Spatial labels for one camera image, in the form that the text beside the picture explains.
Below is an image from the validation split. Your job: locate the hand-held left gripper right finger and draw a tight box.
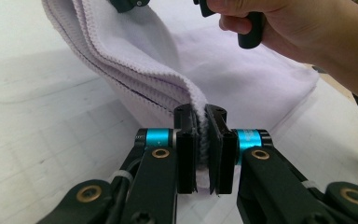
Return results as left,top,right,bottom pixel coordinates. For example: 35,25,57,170
204,104,239,195

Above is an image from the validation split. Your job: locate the lilac printed towel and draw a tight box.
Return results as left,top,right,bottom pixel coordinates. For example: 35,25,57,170
41,0,321,190

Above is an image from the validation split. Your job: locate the white grid mat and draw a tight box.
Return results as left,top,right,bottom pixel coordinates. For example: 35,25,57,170
0,0,358,224

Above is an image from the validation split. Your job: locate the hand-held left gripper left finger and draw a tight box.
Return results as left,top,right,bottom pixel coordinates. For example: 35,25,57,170
173,104,199,194

